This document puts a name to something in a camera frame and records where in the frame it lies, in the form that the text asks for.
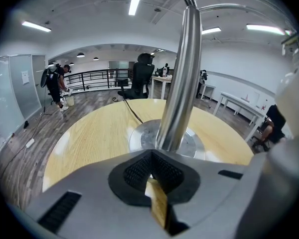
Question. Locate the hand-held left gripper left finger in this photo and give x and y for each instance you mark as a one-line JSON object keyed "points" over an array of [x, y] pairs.
{"points": [[89, 198]]}

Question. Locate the round wooden table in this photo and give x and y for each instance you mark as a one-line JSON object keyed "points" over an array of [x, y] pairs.
{"points": [[94, 138]]}

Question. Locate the frosted glass partition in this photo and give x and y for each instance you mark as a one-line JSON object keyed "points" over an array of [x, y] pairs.
{"points": [[15, 93]]}

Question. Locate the white table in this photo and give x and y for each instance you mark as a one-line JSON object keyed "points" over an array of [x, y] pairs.
{"points": [[208, 88], [241, 106], [160, 80]]}

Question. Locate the black pendant lamp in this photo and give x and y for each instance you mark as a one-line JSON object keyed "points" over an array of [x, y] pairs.
{"points": [[96, 58], [80, 55]]}

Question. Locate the silver metal desk lamp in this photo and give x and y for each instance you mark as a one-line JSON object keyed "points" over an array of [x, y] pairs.
{"points": [[182, 83]]}

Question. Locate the white power strip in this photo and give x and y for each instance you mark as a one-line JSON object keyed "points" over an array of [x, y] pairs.
{"points": [[30, 143]]}

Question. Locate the black metal railing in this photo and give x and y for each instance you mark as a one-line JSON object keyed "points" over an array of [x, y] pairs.
{"points": [[97, 80]]}

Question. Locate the black mesh office chair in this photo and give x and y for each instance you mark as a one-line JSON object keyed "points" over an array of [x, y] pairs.
{"points": [[140, 76]]}

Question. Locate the long ceiling light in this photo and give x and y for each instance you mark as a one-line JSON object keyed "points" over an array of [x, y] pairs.
{"points": [[136, 0], [265, 29], [211, 30], [36, 26]]}

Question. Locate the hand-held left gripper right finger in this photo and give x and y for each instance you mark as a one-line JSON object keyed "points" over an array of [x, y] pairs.
{"points": [[209, 183]]}

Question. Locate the white paper sheet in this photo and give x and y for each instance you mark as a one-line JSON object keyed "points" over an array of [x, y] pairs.
{"points": [[25, 77]]}

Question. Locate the white bucket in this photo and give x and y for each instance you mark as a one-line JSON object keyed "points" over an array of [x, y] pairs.
{"points": [[70, 101]]}

